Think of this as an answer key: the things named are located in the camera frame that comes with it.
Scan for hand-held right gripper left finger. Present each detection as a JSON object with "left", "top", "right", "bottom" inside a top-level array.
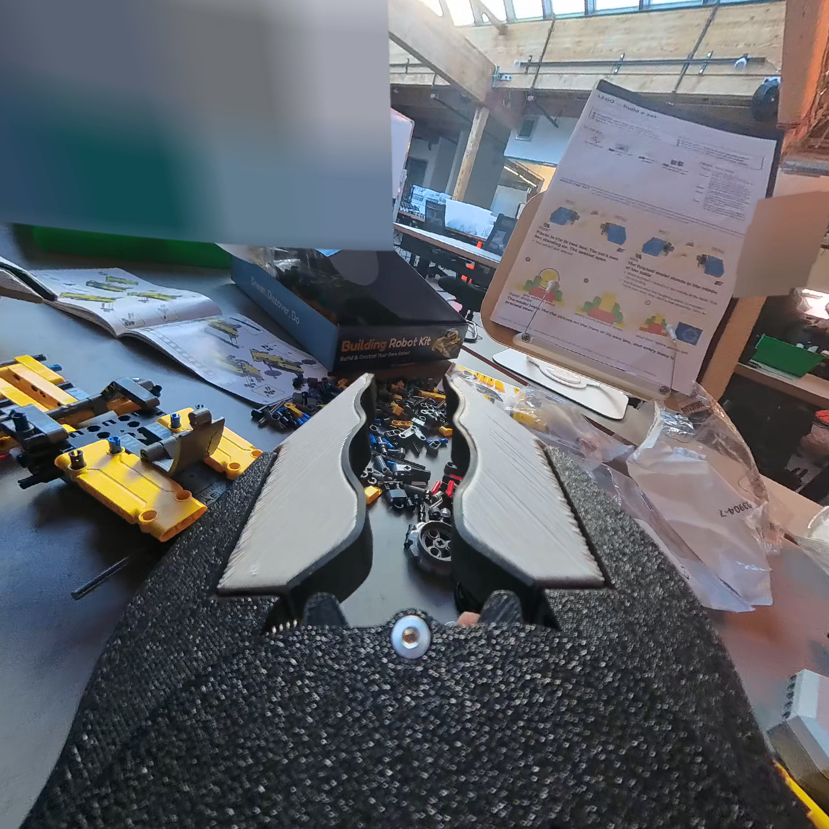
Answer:
[{"left": 217, "top": 372, "right": 378, "bottom": 597}]

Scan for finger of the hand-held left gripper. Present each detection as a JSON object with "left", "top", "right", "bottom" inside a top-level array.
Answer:
[{"left": 0, "top": 256, "right": 59, "bottom": 303}]

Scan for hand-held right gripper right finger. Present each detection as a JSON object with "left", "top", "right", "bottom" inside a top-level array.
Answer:
[{"left": 444, "top": 374, "right": 606, "bottom": 590}]

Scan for yellow grey brick vehicle model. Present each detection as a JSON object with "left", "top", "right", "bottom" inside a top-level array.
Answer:
[{"left": 0, "top": 353, "right": 263, "bottom": 541}]

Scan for black axle rod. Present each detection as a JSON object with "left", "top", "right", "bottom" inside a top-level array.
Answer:
[{"left": 70, "top": 556, "right": 133, "bottom": 600}]

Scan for grey desk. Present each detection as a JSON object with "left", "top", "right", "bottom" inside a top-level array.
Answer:
[{"left": 0, "top": 227, "right": 829, "bottom": 829}]

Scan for small clear bag, yellow pieces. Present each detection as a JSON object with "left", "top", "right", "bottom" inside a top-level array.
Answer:
[{"left": 505, "top": 382, "right": 649, "bottom": 454}]

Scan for green plastic bin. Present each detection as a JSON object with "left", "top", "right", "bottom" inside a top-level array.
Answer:
[{"left": 13, "top": 223, "right": 234, "bottom": 269}]

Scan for pile of loose building pieces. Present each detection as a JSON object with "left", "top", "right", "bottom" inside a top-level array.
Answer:
[{"left": 251, "top": 374, "right": 467, "bottom": 577}]

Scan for yellow black sticker sheet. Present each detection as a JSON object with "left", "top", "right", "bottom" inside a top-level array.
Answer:
[{"left": 450, "top": 363, "right": 525, "bottom": 405}]

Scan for crumpled clear plastic bag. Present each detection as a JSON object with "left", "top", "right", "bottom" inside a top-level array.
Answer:
[{"left": 599, "top": 382, "right": 778, "bottom": 613}]

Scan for open instruction booklet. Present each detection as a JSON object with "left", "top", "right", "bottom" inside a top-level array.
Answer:
[{"left": 29, "top": 267, "right": 331, "bottom": 408}]

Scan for blue cardboard kit box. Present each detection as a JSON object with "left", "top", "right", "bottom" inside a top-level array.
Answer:
[{"left": 220, "top": 243, "right": 468, "bottom": 373}]

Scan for long wooden table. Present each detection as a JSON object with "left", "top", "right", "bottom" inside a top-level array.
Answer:
[{"left": 394, "top": 222, "right": 503, "bottom": 266}]

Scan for printed instruction sheet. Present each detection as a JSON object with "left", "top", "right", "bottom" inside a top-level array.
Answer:
[{"left": 490, "top": 81, "right": 778, "bottom": 396}]

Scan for green plastic tray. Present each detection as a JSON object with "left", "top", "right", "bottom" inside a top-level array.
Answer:
[{"left": 751, "top": 333, "right": 825, "bottom": 380}]

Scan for whiteboard on stand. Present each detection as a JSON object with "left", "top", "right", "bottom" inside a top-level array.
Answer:
[{"left": 390, "top": 109, "right": 415, "bottom": 202}]

